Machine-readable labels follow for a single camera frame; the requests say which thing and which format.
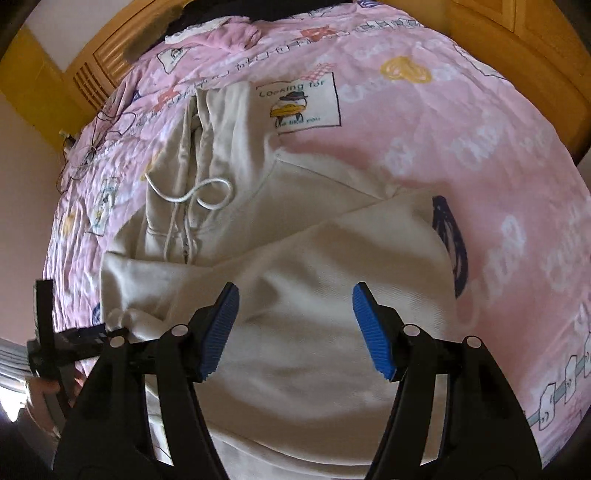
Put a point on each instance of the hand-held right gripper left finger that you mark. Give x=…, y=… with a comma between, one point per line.
x=220, y=332

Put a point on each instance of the wooden headboard with vents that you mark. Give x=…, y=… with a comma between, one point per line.
x=106, y=55

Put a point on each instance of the person's left hand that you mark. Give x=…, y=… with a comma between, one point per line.
x=42, y=391

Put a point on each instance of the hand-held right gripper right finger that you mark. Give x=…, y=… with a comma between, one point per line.
x=371, y=337

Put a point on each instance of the cream hoodie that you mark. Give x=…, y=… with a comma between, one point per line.
x=295, y=240

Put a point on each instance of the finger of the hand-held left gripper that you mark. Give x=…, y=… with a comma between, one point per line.
x=116, y=333

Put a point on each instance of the white radiator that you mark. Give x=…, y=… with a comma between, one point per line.
x=11, y=364

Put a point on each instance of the dark cloth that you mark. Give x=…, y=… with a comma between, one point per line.
x=258, y=11

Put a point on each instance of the pink printed blanket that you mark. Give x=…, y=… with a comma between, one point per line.
x=438, y=138

